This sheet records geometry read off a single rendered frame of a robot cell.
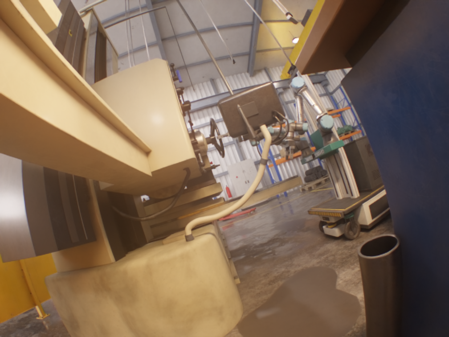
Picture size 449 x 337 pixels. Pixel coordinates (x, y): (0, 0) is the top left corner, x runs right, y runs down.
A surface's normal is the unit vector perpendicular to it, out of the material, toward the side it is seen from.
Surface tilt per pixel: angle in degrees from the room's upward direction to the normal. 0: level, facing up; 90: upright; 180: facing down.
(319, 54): 180
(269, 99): 109
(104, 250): 90
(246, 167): 90
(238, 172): 90
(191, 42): 169
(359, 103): 90
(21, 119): 180
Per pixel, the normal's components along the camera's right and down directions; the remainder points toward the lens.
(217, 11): 0.33, 0.88
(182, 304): 0.29, -0.25
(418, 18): -0.94, 0.33
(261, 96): -0.07, 0.22
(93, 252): 0.06, -0.18
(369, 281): -0.90, 0.26
